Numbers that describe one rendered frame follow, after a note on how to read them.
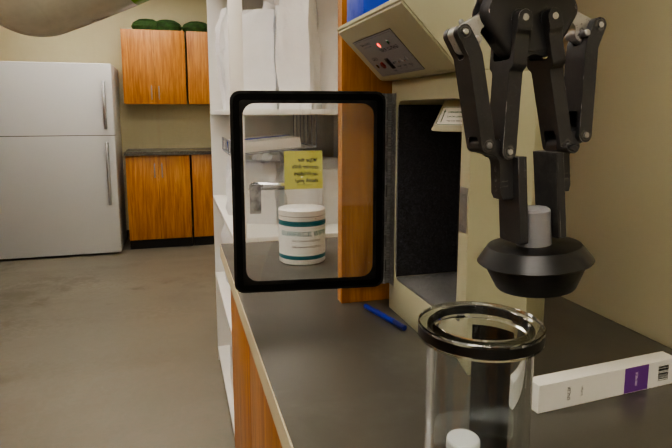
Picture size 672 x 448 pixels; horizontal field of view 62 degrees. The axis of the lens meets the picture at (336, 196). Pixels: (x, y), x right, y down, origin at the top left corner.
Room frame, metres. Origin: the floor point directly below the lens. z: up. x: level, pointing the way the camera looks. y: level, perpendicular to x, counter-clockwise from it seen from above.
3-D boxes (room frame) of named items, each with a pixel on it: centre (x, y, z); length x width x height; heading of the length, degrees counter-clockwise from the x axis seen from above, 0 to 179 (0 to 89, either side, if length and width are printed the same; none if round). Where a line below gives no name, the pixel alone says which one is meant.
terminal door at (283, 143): (1.10, 0.05, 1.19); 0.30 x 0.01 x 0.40; 99
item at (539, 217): (0.45, -0.16, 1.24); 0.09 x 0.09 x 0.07
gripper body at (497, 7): (0.45, -0.15, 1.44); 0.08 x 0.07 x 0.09; 105
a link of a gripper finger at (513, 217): (0.45, -0.14, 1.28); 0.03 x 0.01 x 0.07; 15
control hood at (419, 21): (0.97, -0.10, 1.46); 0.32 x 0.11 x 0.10; 16
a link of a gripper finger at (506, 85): (0.45, -0.13, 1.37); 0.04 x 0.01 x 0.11; 15
